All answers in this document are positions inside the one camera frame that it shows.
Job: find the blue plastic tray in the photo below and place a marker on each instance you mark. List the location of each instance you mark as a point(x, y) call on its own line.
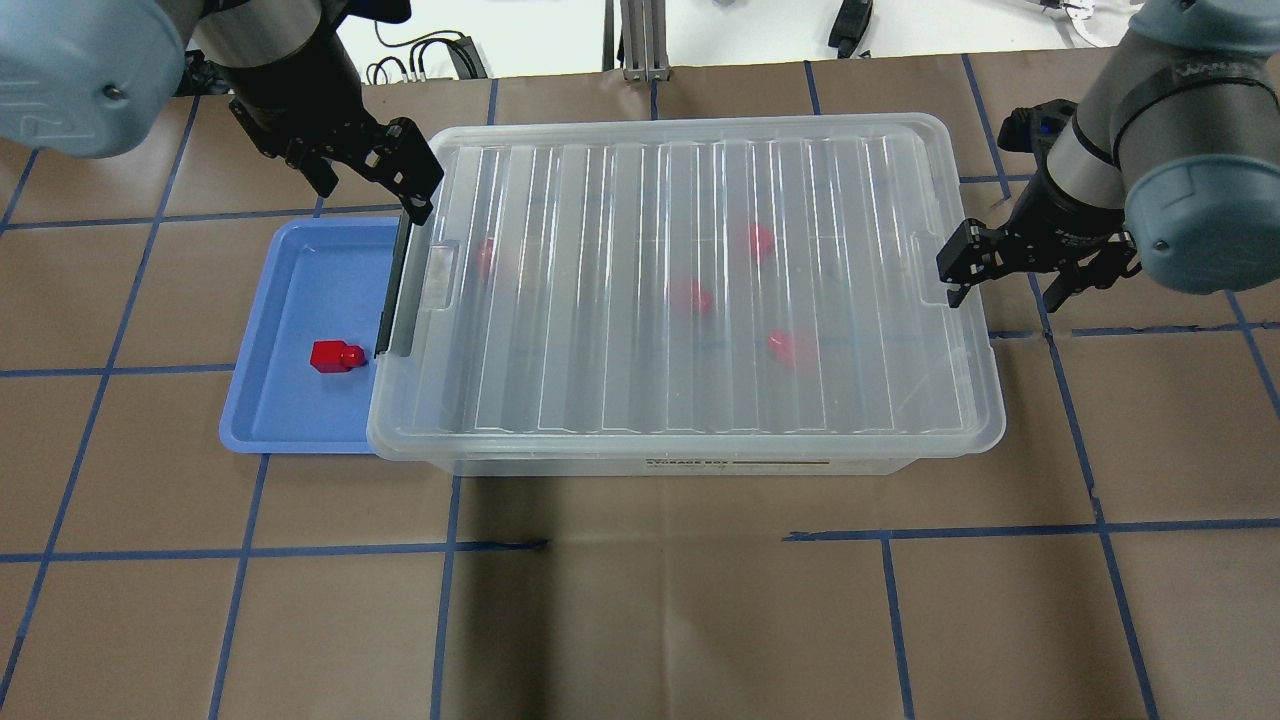
point(323, 279)

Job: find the red block box front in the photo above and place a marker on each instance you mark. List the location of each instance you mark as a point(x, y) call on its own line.
point(795, 351)

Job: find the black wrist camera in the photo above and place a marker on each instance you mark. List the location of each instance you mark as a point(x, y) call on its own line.
point(1034, 130)

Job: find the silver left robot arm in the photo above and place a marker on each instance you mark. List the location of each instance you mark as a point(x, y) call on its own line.
point(88, 78)

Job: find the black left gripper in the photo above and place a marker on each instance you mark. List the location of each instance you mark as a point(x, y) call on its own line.
point(293, 97)

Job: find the black power adapter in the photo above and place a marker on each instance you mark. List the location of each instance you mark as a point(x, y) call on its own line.
point(849, 27)

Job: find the clear plastic storage box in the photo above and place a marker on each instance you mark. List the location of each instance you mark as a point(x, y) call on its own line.
point(620, 388)

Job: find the red block box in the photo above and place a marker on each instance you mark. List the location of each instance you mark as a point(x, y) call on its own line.
point(795, 351)
point(690, 297)

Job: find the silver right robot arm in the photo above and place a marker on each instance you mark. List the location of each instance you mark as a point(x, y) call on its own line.
point(1169, 166)

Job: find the red block in box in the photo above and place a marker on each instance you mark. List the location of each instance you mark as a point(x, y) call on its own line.
point(761, 243)

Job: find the black box latch handle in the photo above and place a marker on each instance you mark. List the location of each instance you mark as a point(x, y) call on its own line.
point(395, 279)

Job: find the clear ribbed box lid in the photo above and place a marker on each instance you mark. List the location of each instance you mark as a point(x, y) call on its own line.
point(731, 294)

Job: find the red block near latch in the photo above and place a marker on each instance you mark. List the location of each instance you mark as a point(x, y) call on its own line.
point(486, 257)

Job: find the red block box centre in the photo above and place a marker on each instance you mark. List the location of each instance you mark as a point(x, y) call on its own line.
point(690, 297)

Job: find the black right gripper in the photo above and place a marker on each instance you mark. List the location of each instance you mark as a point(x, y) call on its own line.
point(1066, 220)

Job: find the red block with stud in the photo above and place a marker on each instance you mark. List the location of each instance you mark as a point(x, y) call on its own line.
point(336, 356)

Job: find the aluminium frame post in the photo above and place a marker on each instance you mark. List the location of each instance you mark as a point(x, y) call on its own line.
point(635, 40)

